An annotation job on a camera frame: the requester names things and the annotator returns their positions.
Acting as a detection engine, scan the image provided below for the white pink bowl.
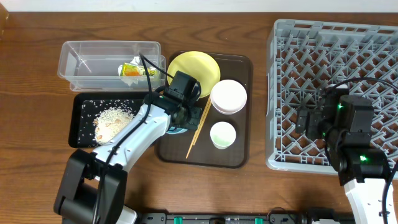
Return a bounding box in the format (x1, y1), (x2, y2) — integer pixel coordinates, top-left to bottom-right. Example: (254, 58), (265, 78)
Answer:
(210, 80), (248, 114)

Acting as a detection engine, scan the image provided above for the white tissue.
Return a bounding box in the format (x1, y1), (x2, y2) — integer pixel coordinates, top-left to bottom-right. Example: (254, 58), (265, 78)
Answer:
(120, 56), (146, 86)

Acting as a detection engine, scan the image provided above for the white cup green inside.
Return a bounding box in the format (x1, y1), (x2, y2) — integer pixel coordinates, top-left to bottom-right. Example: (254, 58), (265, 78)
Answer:
(210, 121), (237, 149)

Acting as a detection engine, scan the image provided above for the green orange snack wrapper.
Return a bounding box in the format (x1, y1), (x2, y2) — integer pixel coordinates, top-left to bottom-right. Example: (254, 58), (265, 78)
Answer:
(118, 63), (146, 77)

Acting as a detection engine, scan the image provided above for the pile of white rice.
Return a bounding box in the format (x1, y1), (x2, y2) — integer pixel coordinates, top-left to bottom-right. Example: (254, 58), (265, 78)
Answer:
(76, 100), (142, 147)

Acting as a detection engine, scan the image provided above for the light blue bowl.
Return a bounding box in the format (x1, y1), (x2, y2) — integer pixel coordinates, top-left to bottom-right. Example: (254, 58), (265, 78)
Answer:
(166, 126), (187, 134)

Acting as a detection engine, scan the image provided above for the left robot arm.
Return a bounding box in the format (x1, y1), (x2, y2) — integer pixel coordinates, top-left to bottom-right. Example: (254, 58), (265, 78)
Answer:
(53, 72), (202, 223)

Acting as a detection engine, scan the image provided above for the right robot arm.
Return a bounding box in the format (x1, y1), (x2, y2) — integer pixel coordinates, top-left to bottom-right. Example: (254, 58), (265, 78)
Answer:
(295, 85), (397, 223)

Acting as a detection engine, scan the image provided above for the grey dishwasher rack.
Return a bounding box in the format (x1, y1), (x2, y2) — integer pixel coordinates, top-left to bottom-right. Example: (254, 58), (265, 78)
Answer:
(265, 19), (397, 174)

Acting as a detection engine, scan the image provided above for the black rectangular waste tray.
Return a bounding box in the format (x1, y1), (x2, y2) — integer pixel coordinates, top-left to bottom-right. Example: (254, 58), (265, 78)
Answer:
(68, 91), (147, 148)

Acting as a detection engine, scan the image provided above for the clear plastic waste bin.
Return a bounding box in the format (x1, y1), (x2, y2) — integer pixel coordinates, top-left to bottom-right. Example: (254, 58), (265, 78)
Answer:
(58, 40), (166, 91)

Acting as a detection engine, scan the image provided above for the wooden chopstick left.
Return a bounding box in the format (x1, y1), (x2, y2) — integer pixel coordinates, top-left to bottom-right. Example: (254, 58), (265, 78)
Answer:
(185, 98), (211, 159)

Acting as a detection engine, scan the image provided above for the wooden chopstick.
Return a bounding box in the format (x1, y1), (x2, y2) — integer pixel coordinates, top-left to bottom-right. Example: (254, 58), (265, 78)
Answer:
(193, 98), (211, 145)
(185, 98), (211, 159)

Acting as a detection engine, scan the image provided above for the yellow plate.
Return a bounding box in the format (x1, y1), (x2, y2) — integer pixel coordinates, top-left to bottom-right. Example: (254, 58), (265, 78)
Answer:
(167, 51), (221, 98)

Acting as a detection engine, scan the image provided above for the wooden chopstick right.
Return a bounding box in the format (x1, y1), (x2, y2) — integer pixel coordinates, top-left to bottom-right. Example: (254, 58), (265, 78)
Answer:
(193, 98), (211, 145)

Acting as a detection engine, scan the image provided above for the dark brown serving tray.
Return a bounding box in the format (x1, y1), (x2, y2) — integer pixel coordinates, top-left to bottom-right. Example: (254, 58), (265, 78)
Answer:
(155, 53), (252, 169)

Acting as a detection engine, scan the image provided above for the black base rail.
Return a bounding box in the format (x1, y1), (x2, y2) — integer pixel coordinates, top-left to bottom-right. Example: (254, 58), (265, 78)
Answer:
(136, 213), (310, 224)

